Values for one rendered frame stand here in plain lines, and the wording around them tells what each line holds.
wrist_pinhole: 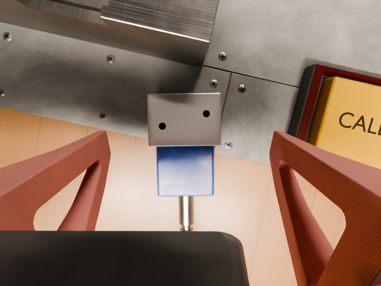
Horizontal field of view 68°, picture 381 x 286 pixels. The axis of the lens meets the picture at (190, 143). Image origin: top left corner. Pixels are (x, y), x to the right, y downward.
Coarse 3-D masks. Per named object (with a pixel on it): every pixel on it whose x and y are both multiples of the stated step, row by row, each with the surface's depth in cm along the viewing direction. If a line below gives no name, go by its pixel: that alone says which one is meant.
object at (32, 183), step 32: (32, 160) 8; (64, 160) 9; (96, 160) 11; (0, 192) 6; (32, 192) 7; (96, 192) 12; (0, 224) 6; (32, 224) 7; (64, 224) 11; (0, 256) 5; (32, 256) 5; (64, 256) 5; (96, 256) 5; (128, 256) 5; (160, 256) 5; (192, 256) 5; (224, 256) 5
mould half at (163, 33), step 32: (0, 0) 16; (128, 0) 15; (160, 0) 15; (192, 0) 15; (64, 32) 22; (96, 32) 19; (128, 32) 17; (160, 32) 15; (192, 32) 15; (192, 64) 23
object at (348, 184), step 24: (288, 144) 11; (288, 168) 12; (312, 168) 9; (336, 168) 8; (360, 168) 8; (288, 192) 11; (336, 192) 8; (360, 192) 7; (288, 216) 11; (312, 216) 11; (360, 216) 7; (288, 240) 11; (312, 240) 10; (360, 240) 7; (312, 264) 10; (336, 264) 8; (360, 264) 7
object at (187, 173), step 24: (168, 96) 19; (192, 96) 19; (216, 96) 19; (168, 120) 19; (192, 120) 19; (216, 120) 19; (168, 144) 19; (192, 144) 19; (216, 144) 19; (168, 168) 21; (192, 168) 21; (168, 192) 21; (192, 192) 21; (192, 216) 22
